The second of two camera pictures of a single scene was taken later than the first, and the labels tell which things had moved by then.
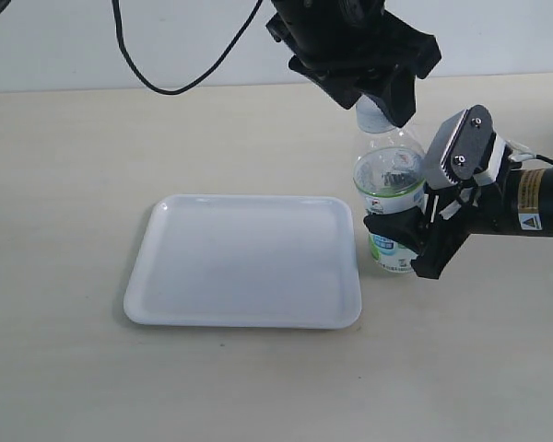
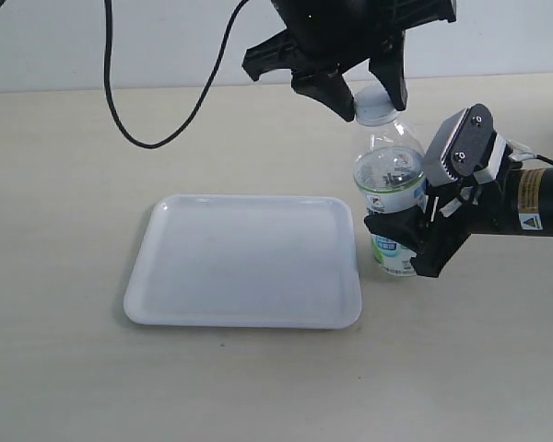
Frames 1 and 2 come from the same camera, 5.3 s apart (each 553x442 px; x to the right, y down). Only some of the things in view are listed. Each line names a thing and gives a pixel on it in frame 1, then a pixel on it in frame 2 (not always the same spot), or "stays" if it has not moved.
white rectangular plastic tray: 246,261 stays
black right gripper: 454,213 stays
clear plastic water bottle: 390,173 stays
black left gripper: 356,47 → 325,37
